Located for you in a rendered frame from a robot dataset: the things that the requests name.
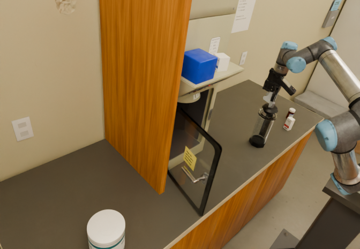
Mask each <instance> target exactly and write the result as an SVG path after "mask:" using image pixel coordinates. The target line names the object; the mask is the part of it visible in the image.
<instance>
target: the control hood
mask: <svg viewBox="0 0 360 249"><path fill-rule="evenodd" d="M244 70H245V69H244V68H242V67H240V66H238V65H236V64H234V63H232V62H230V61H229V65H228V69H227V71H222V72H216V71H215V73H214V78H213V79H211V80H207V81H205V82H202V83H199V84H197V85H195V84H194V83H192V82H190V81H189V80H187V79H185V78H184V77H182V76H181V81H180V86H179V93H178V98H179V97H181V96H183V95H185V94H188V93H190V92H192V91H194V90H196V89H199V88H202V87H204V86H207V85H210V84H212V83H215V82H217V81H220V82H221V80H222V81H224V80H226V79H228V78H230V77H232V76H235V75H237V74H239V73H241V72H243V71H244ZM217 83H218V82H217Z"/></svg>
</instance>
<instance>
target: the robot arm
mask: <svg viewBox="0 0 360 249"><path fill-rule="evenodd" d="M297 48H298V44H297V43H295V42H291V41H284V42H283V44H282V46H281V48H280V52H279V54H278V57H277V60H276V62H275V65H274V68H271V69H270V70H269V75H268V78H267V79H266V80H265V83H264V86H263V89H264V90H266V91H268V92H269V91H270V93H266V96H264V97H263V99H264V100H265V101H266V102H268V103H269V106H268V107H271V106H272V104H273V102H275V100H276V97H277V95H278V93H279V91H280V89H281V87H283V88H284V89H285V90H286V92H287V93H288V94H289V95H290V96H292V95H294V94H295V93H296V90H295V89H294V88H293V86H292V85H291V84H290V83H289V82H288V81H287V80H286V79H285V78H284V77H285V76H286V75H287V73H288V71H289V70H290V71H291V72H292V73H300V72H302V71H303V70H304V69H305V68H306V65H307V64H309V63H312V62H314V61H316V60H318V61H319V63H320V64H321V65H322V67H323V68H324V69H325V71H326V72H327V73H328V75H329V76H330V78H331V79H332V80H333V82H334V83H335V84H336V86H337V87H338V89H339V90H340V91H341V93H342V94H343V96H344V97H345V98H346V100H347V101H348V102H349V105H348V107H349V109H350V110H348V111H346V112H343V113H341V114H339V115H336V116H334V117H331V118H329V119H325V120H323V121H322V122H320V123H318V124H317V125H316V126H315V132H316V136H317V139H318V141H319V143H320V145H321V147H322V148H323V150H325V151H327V152H331V155H332V158H333V161H334V164H335V169H334V172H332V173H331V174H330V176H331V178H332V180H333V182H334V184H335V185H336V187H337V188H338V190H339V191H340V193H341V194H342V195H348V194H352V193H355V192H358V191H360V163H359V164H357V162H356V156H355V151H354V149H355V147H356V145H357V141H358V140H360V81H359V80H358V79H357V78H356V76H355V75H354V74H353V73H352V71H351V70H350V69H349V68H348V67H347V65H346V64H345V63H344V61H343V60H342V59H341V58H340V56H339V55H338V54H337V53H336V50H337V48H338V47H337V44H336V42H335V40H334V39H333V38H332V37H330V36H328V37H326V38H324V39H321V40H319V41H317V42H315V43H313V44H311V45H309V46H307V47H305V48H303V49H301V50H299V51H297ZM296 51H297V52H296Z"/></svg>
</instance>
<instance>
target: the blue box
mask: <svg viewBox="0 0 360 249"><path fill-rule="evenodd" d="M217 60H218V58H217V57H216V56H214V55H212V54H210V53H208V52H206V51H204V50H202V49H200V48H198V49H193V50H189V51H185V52H184V59H183V66H182V74H181V76H182V77H184V78H185V79H187V80H189V81H190V82H192V83H194V84H195V85H197V84H199V83H202V82H205V81H207V80H211V79H213V78H214V73H215V68H216V64H217Z"/></svg>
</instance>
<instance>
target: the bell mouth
mask: <svg viewBox="0 0 360 249"><path fill-rule="evenodd" d="M199 99H200V93H198V94H195V95H192V96H189V97H187V98H185V99H182V100H179V101H178V102H180V103H192V102H195V101H197V100H199Z"/></svg>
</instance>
